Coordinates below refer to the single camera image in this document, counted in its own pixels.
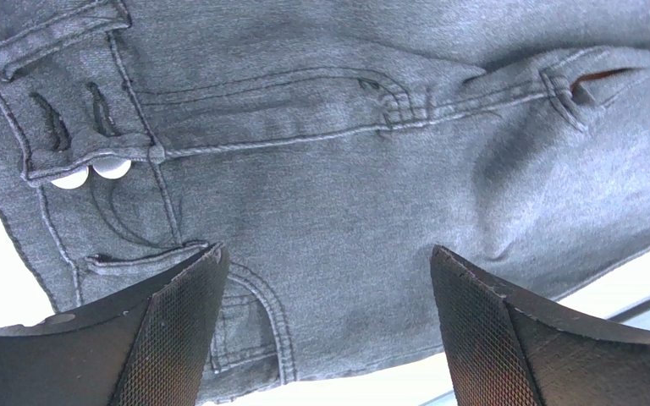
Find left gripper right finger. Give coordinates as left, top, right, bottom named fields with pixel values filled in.
left=429, top=244, right=650, bottom=406

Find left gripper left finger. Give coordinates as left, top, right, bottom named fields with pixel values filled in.
left=0, top=244, right=230, bottom=405

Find black denim trousers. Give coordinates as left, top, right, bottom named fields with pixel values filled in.
left=0, top=1, right=650, bottom=402

